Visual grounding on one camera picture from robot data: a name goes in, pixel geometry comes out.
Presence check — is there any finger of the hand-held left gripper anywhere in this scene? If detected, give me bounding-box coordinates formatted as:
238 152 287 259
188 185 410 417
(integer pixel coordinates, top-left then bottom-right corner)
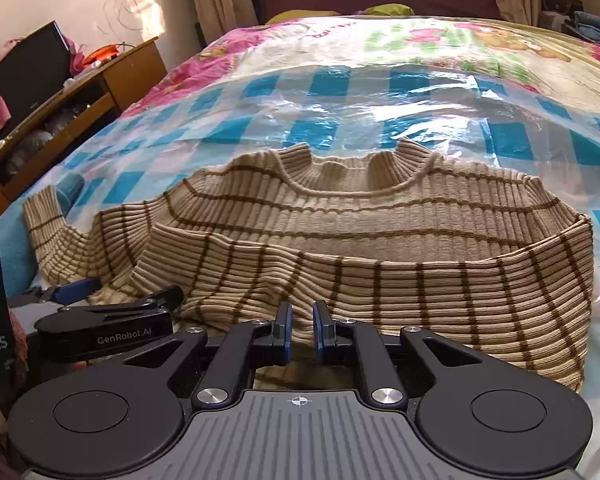
34 285 185 364
27 280 103 307

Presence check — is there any pink floral quilt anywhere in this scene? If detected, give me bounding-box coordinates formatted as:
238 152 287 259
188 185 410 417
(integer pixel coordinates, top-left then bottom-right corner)
145 14 600 111

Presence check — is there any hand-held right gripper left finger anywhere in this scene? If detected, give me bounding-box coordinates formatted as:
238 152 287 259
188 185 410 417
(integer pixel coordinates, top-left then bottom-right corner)
122 302 294 412

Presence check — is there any beige striped knit sweater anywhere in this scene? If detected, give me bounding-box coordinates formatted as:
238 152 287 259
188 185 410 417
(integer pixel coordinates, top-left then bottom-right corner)
22 139 595 393

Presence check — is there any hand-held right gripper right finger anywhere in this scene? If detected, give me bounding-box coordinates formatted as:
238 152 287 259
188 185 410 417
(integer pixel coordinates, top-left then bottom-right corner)
312 300 486 407

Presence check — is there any dark clutter pile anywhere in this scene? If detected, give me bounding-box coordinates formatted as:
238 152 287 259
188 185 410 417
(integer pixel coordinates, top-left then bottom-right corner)
539 0 588 28

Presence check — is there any orange item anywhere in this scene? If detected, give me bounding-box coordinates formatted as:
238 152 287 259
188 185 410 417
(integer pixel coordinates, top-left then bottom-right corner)
81 44 122 67

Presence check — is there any wooden desk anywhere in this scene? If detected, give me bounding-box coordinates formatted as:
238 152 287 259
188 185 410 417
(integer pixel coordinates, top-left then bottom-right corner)
0 37 169 207

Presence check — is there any yellow pillow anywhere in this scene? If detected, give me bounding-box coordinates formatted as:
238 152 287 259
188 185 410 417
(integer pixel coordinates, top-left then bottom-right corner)
266 9 342 25

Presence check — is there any black monitor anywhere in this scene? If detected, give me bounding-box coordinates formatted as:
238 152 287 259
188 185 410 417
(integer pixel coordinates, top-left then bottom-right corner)
0 20 74 122

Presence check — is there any green pillow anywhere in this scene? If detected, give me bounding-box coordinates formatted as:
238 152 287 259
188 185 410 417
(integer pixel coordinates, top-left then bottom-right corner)
364 3 414 17

